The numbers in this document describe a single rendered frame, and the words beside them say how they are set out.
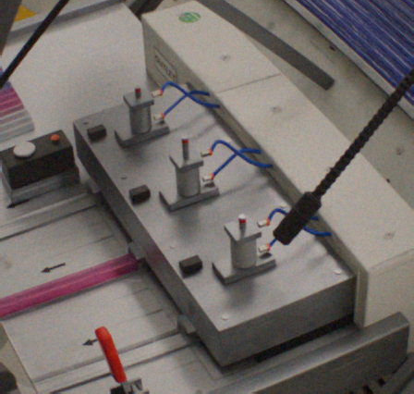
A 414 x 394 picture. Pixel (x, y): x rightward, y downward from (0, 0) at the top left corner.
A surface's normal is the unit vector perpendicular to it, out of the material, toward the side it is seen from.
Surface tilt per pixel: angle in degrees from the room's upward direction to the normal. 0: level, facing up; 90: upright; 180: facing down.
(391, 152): 90
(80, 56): 47
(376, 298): 90
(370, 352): 90
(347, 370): 90
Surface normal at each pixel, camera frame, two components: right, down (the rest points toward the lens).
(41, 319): -0.05, -0.77
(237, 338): 0.44, 0.55
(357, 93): -0.65, -0.36
